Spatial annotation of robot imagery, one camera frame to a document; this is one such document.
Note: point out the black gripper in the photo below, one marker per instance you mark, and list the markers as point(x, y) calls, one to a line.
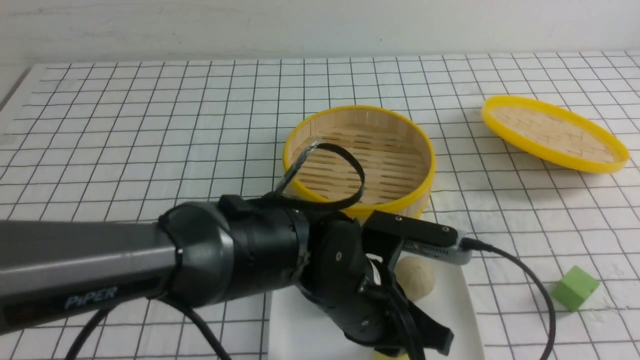
point(362, 296)

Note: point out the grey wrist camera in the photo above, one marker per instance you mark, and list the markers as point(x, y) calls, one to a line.
point(420, 237)

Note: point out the white grid tablecloth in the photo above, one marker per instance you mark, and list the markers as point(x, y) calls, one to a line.
point(126, 141)

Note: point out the yellow steamed bun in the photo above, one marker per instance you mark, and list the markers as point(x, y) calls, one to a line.
point(380, 356)

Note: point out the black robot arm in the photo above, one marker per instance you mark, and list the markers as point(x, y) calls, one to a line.
point(204, 253)

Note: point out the yellow-rimmed bamboo steamer lid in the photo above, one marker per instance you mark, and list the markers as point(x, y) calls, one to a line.
point(554, 134)

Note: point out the yellow-rimmed bamboo steamer basket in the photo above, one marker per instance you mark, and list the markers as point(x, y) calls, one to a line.
point(397, 157)

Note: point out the green foam cube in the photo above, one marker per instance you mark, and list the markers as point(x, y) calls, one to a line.
point(574, 289)

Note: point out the white square plate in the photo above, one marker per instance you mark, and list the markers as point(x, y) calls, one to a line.
point(298, 330)

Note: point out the beige steamed bun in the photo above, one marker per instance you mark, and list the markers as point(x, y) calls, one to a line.
point(416, 277)

